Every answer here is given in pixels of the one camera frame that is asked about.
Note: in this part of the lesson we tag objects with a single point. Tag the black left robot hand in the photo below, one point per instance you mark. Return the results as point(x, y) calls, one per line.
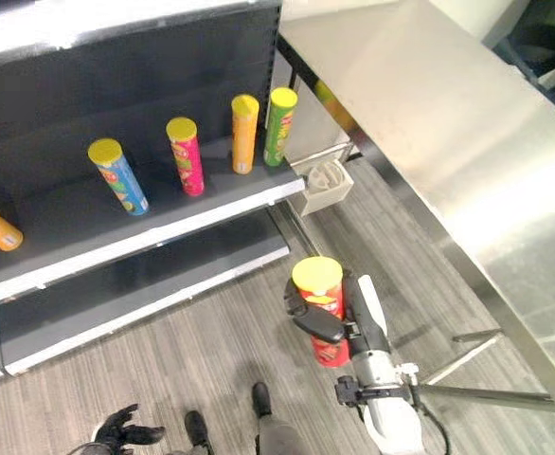
point(125, 429)

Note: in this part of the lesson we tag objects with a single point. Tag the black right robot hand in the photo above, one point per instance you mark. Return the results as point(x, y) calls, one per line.
point(359, 318)

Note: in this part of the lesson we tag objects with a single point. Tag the red chips can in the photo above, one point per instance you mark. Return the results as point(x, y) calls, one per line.
point(324, 303)

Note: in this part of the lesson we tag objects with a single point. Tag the white square box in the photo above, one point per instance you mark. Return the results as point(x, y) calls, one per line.
point(327, 182)

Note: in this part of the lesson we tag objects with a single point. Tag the stainless steel table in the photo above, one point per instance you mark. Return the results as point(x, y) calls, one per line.
point(448, 142)

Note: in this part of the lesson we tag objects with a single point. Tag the green chips can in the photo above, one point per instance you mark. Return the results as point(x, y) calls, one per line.
point(278, 127)

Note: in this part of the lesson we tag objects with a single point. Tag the upright orange chips can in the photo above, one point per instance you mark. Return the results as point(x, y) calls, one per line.
point(244, 133)

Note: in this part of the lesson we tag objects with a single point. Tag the pink chips can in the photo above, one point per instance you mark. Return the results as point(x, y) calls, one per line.
point(186, 156)

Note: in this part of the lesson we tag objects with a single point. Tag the blue chips can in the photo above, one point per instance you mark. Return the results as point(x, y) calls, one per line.
point(119, 177)

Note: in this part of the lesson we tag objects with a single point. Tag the dark grey store shelf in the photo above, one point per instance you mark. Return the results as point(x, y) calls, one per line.
point(116, 156)

